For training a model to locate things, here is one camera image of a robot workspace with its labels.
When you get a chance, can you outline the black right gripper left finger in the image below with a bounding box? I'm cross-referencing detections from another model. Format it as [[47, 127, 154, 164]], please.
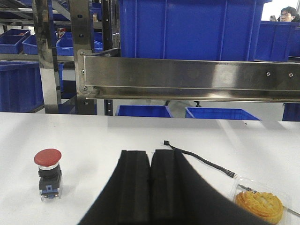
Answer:
[[79, 150, 150, 225]]

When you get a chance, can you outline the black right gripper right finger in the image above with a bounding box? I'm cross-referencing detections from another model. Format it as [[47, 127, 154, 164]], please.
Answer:
[[150, 150, 267, 225]]

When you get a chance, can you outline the red mushroom push button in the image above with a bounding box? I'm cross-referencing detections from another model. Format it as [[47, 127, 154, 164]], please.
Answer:
[[34, 148, 62, 201]]

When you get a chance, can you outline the blue floor bin right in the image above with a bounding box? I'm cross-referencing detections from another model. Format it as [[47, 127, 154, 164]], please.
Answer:
[[185, 107, 260, 120]]

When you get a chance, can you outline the blue floor bin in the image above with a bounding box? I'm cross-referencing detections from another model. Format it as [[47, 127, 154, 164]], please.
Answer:
[[185, 107, 260, 120], [115, 105, 173, 118]]

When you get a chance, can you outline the blue floor bin left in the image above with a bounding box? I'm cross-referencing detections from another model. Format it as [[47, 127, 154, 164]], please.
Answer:
[[115, 105, 173, 118]]

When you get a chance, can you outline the yellow mooncake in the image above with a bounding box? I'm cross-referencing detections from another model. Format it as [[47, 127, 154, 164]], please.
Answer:
[[235, 191, 284, 225]]

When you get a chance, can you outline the clear plastic mooncake tray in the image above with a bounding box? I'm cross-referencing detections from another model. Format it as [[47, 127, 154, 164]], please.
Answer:
[[229, 177, 300, 225]]

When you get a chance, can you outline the large blue crate far left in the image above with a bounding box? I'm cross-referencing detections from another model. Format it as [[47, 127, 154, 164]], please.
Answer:
[[0, 61, 64, 113]]

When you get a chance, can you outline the large blue bin on shelf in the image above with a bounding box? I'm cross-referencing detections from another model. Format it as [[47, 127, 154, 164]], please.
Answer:
[[119, 0, 265, 61]]

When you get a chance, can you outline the stainless steel shelf rack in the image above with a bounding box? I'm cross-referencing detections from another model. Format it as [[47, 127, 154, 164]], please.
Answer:
[[0, 0, 300, 115]]

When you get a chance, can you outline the blue bin right of shelf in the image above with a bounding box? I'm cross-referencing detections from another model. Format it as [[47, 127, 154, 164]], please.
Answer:
[[255, 21, 300, 62]]

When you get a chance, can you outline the person with glasses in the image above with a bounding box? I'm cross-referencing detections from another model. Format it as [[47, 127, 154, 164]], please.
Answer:
[[270, 7, 300, 23]]

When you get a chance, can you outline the black cable with connectors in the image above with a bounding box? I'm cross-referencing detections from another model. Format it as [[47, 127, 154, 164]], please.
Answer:
[[163, 140, 239, 180]]

